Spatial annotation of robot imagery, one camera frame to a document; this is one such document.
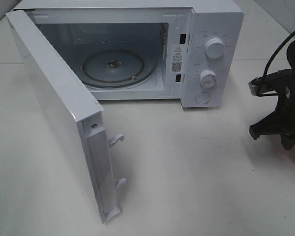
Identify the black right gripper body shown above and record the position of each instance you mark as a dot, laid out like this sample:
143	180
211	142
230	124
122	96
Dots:
285	108

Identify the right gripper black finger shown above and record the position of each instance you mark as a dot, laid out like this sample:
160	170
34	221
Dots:
270	125
287	141

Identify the round door release button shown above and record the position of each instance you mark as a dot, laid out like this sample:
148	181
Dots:
202	98

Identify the white microwave door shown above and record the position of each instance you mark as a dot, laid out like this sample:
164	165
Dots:
73	113

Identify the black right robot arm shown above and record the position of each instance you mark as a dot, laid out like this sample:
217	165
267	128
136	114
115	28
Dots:
282	120

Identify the lower white timer knob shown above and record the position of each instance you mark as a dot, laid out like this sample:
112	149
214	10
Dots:
208	78

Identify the upper white power knob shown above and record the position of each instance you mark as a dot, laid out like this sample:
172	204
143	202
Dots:
214	47

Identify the white microwave oven body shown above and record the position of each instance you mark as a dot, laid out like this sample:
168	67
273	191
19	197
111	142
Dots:
78	29

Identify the warning label sticker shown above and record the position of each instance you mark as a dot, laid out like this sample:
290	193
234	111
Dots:
177	57

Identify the glass microwave turntable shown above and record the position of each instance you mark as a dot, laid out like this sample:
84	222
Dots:
117	68

